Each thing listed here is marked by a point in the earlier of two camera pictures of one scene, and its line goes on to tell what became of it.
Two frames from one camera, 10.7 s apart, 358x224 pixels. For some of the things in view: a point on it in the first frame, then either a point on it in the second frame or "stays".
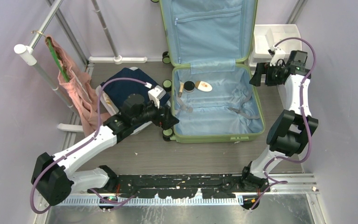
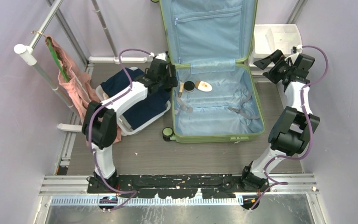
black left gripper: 168,120 → 171,81
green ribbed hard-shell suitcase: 214,94 stays
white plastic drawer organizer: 265,35 stays
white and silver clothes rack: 28,53 stays
